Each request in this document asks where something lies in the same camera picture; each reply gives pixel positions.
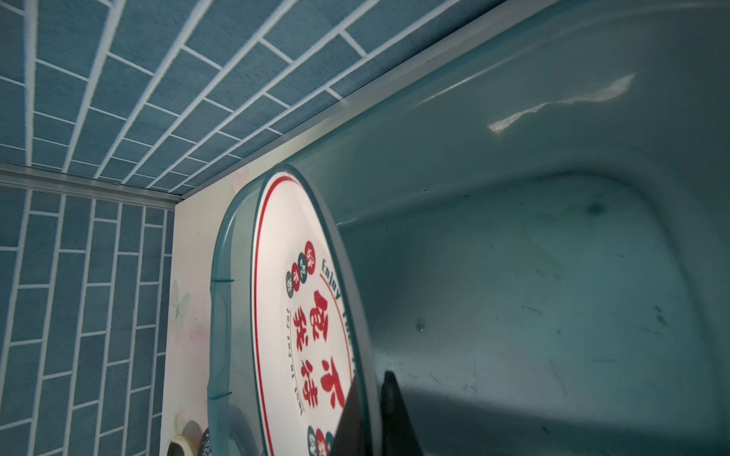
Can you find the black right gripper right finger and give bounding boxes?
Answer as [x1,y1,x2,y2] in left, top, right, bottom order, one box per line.
[380,370,424,456]

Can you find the teal plastic bin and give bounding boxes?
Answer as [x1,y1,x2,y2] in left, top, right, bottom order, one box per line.
[206,0,730,456]

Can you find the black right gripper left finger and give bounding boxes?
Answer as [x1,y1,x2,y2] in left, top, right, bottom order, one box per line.
[330,379,365,456]

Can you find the cream plate dark spot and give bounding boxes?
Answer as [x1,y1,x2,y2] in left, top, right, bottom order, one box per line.
[167,435,196,456]

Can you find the white plate red characters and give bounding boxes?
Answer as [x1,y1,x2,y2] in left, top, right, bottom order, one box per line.
[251,165,383,455]

